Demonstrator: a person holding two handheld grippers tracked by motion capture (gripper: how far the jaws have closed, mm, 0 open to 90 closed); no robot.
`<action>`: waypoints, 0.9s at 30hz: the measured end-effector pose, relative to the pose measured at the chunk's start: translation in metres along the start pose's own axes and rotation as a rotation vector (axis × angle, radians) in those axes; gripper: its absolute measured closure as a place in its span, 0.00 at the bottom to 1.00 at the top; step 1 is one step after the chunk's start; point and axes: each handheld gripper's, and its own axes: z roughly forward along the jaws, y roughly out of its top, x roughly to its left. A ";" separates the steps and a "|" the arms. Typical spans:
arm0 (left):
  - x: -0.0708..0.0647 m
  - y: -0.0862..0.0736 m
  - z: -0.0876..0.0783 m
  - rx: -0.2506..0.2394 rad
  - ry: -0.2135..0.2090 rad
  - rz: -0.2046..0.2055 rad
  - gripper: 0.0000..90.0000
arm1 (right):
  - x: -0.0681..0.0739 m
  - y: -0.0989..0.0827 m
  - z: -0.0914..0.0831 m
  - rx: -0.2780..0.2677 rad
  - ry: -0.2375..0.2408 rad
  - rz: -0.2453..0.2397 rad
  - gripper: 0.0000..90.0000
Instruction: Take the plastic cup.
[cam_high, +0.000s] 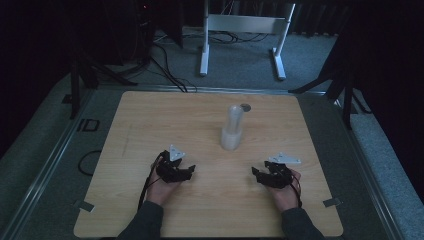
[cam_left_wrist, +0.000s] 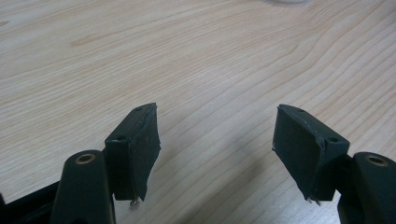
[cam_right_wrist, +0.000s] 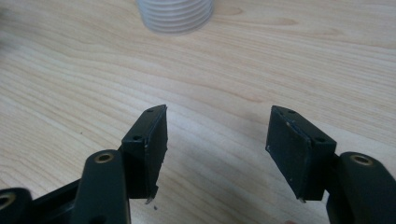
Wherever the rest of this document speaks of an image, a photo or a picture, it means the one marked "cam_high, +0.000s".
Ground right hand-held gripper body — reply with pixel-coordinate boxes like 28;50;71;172
264;152;302;190

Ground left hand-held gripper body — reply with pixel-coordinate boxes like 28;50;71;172
154;144;188;184

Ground white metal stand frame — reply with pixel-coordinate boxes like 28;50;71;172
198;0;297;82

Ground grey tape piece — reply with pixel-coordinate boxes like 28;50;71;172
73;199;96;213
322;197;343;208

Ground dark curtain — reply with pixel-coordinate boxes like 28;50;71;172
293;0;354;37

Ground black looped cable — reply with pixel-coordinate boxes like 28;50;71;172
77;149;103;177

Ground black tripod stand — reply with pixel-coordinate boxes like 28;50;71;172
287;33;374;132
67;46;138;121

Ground stack of clear plastic cups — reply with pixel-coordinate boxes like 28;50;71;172
220;104;246;152

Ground black computer tower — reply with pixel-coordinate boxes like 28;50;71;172
108;0;157;66

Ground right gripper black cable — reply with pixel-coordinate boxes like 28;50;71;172
288;171;304;209

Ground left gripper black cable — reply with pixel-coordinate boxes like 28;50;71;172
137;150;166;212

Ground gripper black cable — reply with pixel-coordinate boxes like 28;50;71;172
137;150;166;212
288;171;304;209

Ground person's right hand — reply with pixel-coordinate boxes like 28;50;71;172
266;168;303;213

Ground black floor cables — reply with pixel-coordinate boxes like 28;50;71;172
146;41;198;94

